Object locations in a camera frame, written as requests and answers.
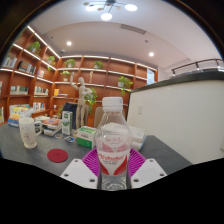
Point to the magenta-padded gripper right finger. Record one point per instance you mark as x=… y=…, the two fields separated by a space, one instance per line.
x=148 y=171

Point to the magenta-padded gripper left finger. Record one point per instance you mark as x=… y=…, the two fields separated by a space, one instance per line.
x=77 y=171

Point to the clear water bottle red label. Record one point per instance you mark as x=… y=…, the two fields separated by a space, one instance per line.
x=113 y=156

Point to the flat round red coaster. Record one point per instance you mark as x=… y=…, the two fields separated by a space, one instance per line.
x=57 y=155

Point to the small printed sticker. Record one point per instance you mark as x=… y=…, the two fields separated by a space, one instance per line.
x=59 y=135
x=69 y=139

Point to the flat green white box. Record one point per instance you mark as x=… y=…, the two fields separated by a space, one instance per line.
x=86 y=137

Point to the tall green white carton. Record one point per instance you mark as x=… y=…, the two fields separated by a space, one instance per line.
x=67 y=122

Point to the pile of magazines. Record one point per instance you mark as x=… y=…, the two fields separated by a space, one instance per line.
x=50 y=126

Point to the tan chair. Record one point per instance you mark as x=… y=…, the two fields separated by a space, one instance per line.
x=98 y=118

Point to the white partition with dark top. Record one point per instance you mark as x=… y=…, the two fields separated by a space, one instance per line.
x=180 y=120

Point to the cream printed mug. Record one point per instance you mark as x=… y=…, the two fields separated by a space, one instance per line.
x=28 y=133

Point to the wooden artist mannequin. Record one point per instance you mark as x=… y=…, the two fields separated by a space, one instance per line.
x=81 y=100

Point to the wooden shelf unit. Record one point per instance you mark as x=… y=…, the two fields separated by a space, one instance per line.
x=20 y=83

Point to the round recessed ceiling light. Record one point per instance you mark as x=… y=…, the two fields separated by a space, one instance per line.
x=69 y=43
x=151 y=54

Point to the ceiling air vent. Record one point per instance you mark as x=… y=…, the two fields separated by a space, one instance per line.
x=133 y=29

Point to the branched ceiling lamp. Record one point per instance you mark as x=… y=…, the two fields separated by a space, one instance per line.
x=106 y=16

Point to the white wall socket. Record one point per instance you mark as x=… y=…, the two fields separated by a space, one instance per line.
x=140 y=109

